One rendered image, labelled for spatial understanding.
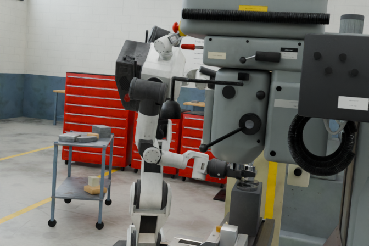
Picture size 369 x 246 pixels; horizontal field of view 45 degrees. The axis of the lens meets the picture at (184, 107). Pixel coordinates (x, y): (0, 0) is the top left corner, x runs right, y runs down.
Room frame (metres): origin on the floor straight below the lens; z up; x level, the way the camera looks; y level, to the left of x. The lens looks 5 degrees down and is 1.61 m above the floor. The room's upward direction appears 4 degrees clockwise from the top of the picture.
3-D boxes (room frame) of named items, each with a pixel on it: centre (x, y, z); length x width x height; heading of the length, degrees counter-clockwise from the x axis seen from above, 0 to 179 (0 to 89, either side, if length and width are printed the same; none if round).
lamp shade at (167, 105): (1.53, 0.05, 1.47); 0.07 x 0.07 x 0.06
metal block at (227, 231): (1.49, -0.19, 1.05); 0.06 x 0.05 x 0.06; 165
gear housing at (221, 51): (1.52, -0.24, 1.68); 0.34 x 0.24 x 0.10; 74
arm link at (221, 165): (2.00, -0.23, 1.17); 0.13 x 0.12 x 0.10; 165
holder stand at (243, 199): (1.93, -0.31, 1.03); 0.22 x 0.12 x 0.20; 167
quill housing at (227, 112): (1.53, -0.20, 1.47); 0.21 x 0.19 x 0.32; 164
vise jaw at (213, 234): (1.51, -0.13, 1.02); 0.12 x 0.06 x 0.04; 165
